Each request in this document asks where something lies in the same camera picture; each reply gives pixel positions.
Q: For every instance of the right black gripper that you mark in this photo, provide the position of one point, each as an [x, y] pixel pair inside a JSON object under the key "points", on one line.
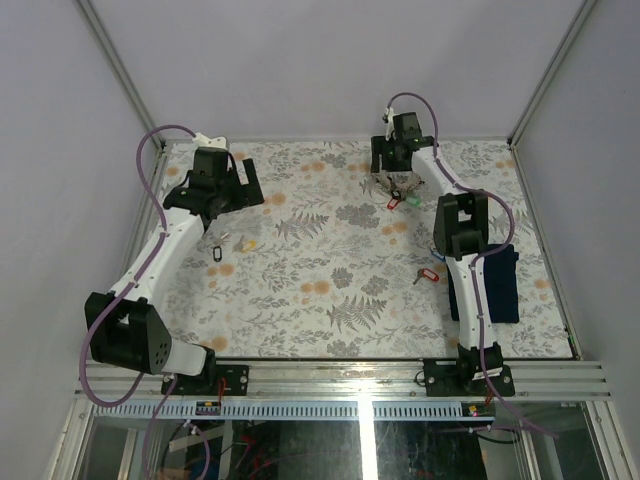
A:
{"points": [[379, 146]]}

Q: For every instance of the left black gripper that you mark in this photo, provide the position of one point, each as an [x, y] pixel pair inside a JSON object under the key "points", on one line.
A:
{"points": [[239, 200]]}

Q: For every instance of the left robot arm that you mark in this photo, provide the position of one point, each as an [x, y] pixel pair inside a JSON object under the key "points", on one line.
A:
{"points": [[125, 325]]}

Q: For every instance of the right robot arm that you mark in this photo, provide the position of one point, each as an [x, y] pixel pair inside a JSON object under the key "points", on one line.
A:
{"points": [[460, 235]]}

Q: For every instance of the key with yellow tag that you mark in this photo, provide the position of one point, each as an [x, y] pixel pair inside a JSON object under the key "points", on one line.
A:
{"points": [[244, 245]]}

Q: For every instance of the key with black tag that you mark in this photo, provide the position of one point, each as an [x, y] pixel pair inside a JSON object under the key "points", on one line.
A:
{"points": [[217, 250]]}

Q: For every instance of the floral table mat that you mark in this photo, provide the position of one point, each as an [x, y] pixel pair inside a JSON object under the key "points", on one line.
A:
{"points": [[332, 272]]}

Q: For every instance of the key with blue tag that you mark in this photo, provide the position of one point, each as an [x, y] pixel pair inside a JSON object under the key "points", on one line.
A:
{"points": [[437, 255]]}

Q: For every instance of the key with red tag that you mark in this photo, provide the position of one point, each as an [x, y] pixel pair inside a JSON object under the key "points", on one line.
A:
{"points": [[426, 274]]}

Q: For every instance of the dark blue cloth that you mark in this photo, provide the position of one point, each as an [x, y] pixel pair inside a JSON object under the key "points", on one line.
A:
{"points": [[501, 286]]}

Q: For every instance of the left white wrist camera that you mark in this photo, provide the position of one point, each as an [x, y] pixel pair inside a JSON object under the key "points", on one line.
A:
{"points": [[203, 141]]}

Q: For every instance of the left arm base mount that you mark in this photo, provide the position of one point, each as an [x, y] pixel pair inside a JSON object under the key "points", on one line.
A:
{"points": [[222, 380]]}

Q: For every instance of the slotted cable duct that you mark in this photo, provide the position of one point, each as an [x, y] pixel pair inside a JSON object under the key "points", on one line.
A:
{"points": [[323, 410]]}

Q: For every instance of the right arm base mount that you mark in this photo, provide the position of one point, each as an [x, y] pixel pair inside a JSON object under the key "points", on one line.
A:
{"points": [[454, 379]]}

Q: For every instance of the aluminium front rail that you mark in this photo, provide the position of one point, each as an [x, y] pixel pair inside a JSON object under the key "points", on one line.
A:
{"points": [[533, 380]]}

